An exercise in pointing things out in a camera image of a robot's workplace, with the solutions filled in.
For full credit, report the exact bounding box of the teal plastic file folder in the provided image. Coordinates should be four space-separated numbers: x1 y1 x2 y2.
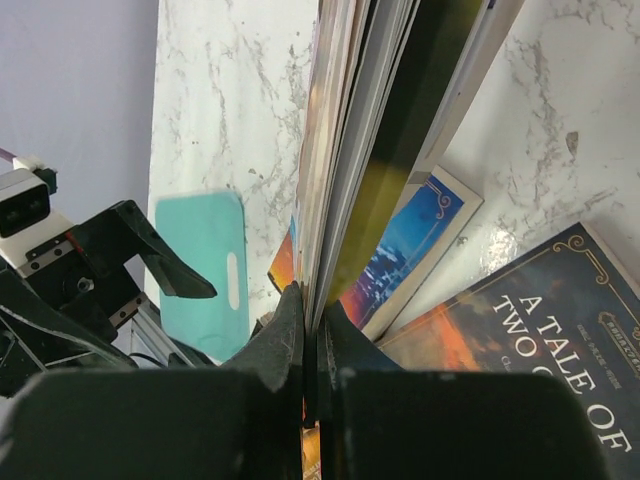
155 190 250 363

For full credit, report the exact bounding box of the Jane Eyre blue book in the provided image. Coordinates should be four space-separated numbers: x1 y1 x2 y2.
267 164 485 341

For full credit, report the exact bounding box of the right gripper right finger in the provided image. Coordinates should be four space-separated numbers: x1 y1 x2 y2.
317 302 402 421

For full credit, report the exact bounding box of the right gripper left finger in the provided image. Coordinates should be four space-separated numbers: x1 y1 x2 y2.
221 282 305 426

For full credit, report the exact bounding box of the Tale of Two Cities book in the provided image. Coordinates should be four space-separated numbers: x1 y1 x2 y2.
379 222 639 460

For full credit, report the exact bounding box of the dog cover Bark book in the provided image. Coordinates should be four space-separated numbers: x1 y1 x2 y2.
293 1 522 318

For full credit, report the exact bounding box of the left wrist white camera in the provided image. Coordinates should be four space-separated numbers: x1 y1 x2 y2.
1 150 73 275

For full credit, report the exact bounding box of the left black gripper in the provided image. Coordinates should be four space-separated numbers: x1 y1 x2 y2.
1 200 217 395

